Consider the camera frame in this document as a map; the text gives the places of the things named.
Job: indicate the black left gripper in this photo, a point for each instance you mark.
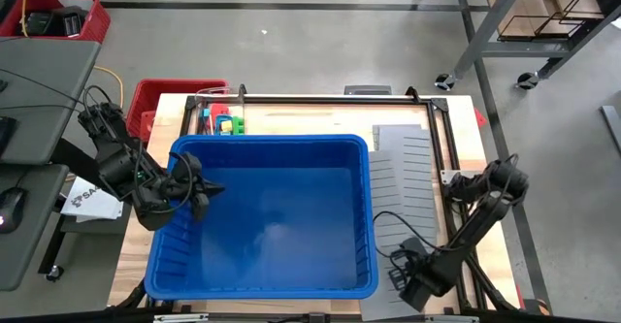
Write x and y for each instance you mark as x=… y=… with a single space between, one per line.
x=186 y=177

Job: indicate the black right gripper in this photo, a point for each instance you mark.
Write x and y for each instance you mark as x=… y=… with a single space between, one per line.
x=429 y=279

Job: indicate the large blue plastic bin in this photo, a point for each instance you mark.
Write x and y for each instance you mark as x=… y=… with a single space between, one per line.
x=271 y=206

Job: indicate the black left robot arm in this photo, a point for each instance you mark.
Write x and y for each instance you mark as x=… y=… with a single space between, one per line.
x=116 y=165

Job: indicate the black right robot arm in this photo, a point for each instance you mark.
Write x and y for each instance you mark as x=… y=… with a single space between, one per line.
x=478 y=221

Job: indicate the yellow toy block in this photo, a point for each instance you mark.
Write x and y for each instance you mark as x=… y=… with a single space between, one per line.
x=226 y=126

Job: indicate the green toy block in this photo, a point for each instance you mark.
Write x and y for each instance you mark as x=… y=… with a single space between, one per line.
x=238 y=125

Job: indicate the light blue toy block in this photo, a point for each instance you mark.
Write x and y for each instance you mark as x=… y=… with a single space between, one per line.
x=205 y=116

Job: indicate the red toy block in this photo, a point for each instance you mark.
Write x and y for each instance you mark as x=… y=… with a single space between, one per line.
x=219 y=109

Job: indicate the white printed paper sheet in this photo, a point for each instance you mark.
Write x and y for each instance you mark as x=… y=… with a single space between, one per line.
x=92 y=202

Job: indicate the empty red plastic basket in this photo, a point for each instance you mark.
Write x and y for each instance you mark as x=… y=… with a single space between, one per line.
x=160 y=92

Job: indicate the grey desk top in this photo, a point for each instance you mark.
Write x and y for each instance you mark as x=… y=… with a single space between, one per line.
x=43 y=85
x=29 y=255

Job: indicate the black caster wheel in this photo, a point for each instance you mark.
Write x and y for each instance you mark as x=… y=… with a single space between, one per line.
x=445 y=81
x=527 y=80

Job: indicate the black computer mouse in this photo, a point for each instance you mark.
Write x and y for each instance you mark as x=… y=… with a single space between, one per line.
x=10 y=209

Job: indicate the red basket with black devices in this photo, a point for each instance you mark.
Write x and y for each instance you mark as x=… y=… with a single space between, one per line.
x=97 y=22

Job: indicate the black box device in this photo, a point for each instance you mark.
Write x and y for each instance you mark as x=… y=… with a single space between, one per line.
x=70 y=22

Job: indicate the metal rolling cart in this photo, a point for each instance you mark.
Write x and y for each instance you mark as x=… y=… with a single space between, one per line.
x=490 y=22

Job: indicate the brown cardboard box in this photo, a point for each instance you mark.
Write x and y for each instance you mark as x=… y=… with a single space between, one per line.
x=529 y=3

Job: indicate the grey metal bracket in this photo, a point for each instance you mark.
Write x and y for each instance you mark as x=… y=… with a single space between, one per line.
x=448 y=175

